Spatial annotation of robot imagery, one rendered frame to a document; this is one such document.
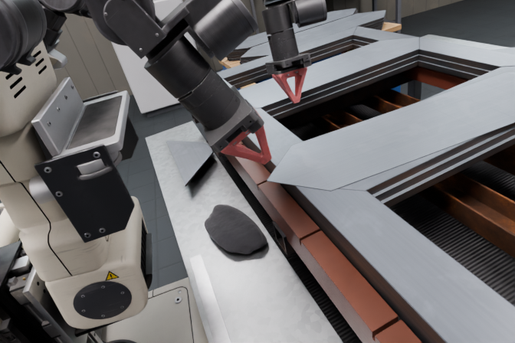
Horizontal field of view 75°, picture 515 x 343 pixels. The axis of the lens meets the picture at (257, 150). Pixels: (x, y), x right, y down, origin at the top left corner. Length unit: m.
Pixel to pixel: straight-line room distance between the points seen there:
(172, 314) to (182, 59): 1.01
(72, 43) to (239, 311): 3.89
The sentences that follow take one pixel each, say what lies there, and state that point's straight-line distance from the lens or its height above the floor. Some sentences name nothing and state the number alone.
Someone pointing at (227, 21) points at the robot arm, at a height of 1.19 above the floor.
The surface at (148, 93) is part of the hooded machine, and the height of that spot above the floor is 0.24.
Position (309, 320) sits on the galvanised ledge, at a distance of 0.67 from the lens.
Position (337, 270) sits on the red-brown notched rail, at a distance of 0.54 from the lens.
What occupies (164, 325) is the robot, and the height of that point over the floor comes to 0.28.
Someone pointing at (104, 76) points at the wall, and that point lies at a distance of 4.36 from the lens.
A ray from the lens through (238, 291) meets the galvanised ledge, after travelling 0.72.
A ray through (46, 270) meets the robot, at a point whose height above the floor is 0.84.
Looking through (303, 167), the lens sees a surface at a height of 0.86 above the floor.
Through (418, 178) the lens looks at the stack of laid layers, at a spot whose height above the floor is 0.84.
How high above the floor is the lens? 1.25
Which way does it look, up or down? 31 degrees down
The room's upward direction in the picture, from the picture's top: 13 degrees counter-clockwise
